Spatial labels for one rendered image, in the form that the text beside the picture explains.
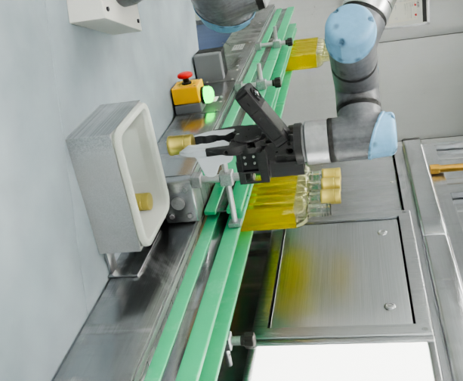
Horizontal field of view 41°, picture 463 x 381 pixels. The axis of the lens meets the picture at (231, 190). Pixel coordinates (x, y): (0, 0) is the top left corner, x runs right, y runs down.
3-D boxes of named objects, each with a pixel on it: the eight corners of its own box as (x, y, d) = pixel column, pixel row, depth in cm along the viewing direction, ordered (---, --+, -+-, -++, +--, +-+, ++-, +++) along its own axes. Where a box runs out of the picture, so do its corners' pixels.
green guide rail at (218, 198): (204, 215, 131) (242, 212, 129) (203, 211, 130) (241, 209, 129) (279, 27, 284) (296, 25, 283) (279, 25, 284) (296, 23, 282)
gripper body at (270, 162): (236, 186, 108) (306, 179, 106) (227, 140, 104) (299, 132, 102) (242, 166, 115) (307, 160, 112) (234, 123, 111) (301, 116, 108)
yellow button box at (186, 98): (174, 115, 161) (202, 112, 160) (168, 88, 158) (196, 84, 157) (180, 106, 168) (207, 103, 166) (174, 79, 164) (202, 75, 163)
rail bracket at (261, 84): (233, 94, 176) (281, 88, 173) (229, 69, 173) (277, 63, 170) (236, 89, 179) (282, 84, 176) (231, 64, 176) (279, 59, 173)
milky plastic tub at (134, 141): (101, 255, 111) (148, 252, 109) (66, 138, 101) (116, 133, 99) (131, 208, 126) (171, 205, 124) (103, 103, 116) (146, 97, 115)
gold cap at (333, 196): (321, 208, 140) (341, 206, 139) (319, 193, 138) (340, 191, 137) (322, 201, 143) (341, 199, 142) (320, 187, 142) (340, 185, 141)
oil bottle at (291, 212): (214, 234, 139) (310, 228, 135) (209, 212, 137) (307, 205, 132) (218, 221, 144) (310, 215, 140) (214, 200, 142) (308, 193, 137)
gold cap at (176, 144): (165, 140, 108) (189, 137, 107) (169, 132, 111) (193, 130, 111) (169, 159, 110) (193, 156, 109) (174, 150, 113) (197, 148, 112)
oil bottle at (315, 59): (270, 73, 248) (342, 65, 242) (268, 60, 246) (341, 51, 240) (271, 69, 253) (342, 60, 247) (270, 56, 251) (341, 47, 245)
